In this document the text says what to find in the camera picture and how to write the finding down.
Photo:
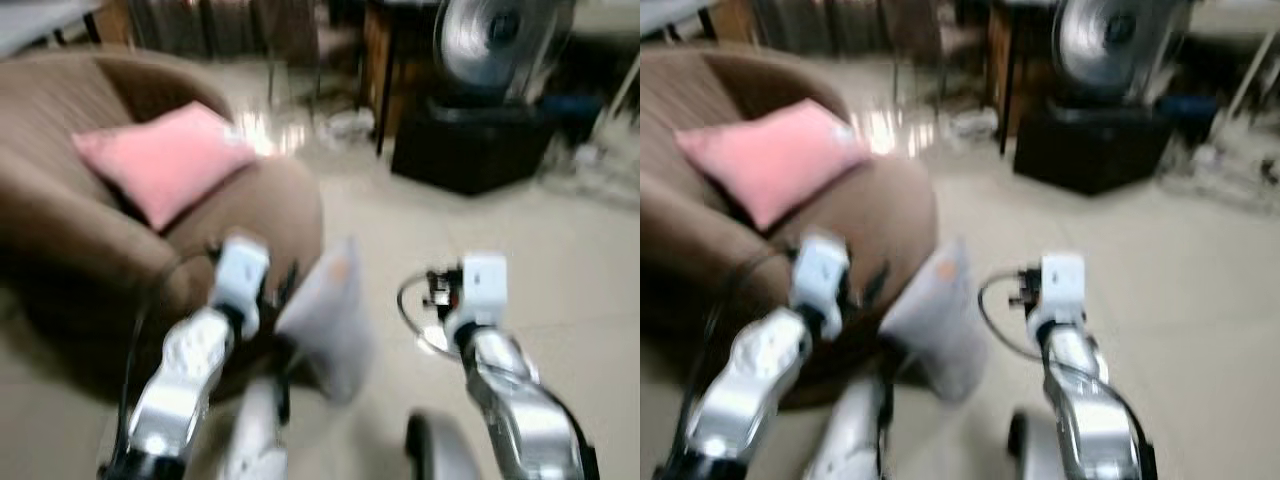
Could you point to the pink pillow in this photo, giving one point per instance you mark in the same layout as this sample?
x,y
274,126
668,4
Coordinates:
x,y
770,160
165,160

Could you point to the brown round sofa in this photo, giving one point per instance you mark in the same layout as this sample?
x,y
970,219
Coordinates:
x,y
60,220
690,230

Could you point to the black box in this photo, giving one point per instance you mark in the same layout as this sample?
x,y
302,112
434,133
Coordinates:
x,y
470,145
1090,148

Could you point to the silver left robot leg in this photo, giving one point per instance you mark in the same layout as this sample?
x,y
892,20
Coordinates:
x,y
850,435
252,435

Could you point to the silver robot leg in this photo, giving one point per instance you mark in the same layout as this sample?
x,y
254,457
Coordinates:
x,y
440,450
252,435
1035,450
850,435

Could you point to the silver right robot leg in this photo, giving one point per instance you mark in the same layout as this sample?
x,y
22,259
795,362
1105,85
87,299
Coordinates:
x,y
440,450
1035,450

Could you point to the brown wooden cabinet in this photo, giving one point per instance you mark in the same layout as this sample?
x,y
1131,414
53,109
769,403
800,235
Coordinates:
x,y
385,60
1005,60

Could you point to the silver round fan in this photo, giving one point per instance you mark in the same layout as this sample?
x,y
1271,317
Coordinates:
x,y
500,40
1115,40

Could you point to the white table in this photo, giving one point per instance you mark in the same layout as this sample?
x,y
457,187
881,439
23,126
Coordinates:
x,y
40,20
670,12

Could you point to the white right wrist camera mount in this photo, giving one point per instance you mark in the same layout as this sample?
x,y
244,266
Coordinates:
x,y
484,285
1063,283

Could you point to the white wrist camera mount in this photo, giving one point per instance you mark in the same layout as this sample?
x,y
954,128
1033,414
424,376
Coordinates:
x,y
241,275
821,272
1063,283
484,285

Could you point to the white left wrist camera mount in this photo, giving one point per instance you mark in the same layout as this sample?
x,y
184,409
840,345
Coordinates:
x,y
241,275
821,272

